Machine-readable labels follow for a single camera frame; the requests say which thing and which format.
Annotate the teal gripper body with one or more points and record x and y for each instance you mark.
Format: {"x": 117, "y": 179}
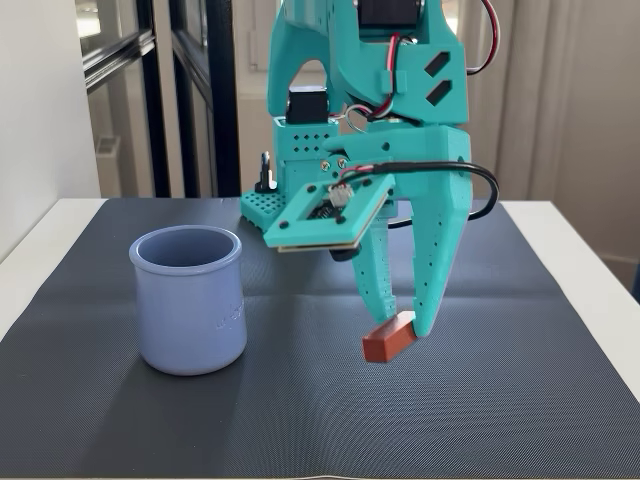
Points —
{"x": 436, "y": 150}

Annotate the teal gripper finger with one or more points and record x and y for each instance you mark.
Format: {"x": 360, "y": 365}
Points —
{"x": 440, "y": 225}
{"x": 372, "y": 280}

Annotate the red wooden block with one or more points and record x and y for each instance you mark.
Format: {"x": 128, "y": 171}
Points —
{"x": 385, "y": 345}

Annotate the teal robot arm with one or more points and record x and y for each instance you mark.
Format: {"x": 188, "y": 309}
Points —
{"x": 415, "y": 60}

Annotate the lavender ceramic pot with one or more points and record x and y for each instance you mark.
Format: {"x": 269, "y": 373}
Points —
{"x": 190, "y": 320}

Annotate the dark grey textured mat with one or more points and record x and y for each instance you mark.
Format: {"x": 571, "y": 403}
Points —
{"x": 350, "y": 410}

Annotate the black table clamp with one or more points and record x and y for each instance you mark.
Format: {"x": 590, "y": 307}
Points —
{"x": 265, "y": 175}

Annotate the white curtain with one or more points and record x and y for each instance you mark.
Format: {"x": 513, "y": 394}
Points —
{"x": 575, "y": 100}

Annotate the black framed glass door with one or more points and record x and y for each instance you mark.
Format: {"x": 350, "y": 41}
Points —
{"x": 220, "y": 100}

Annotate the blue grey object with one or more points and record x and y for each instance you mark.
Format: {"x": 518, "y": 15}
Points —
{"x": 635, "y": 270}

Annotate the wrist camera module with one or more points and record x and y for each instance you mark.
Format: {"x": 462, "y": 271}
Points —
{"x": 300, "y": 227}

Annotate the white wall vent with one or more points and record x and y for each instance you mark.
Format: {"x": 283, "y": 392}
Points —
{"x": 107, "y": 146}

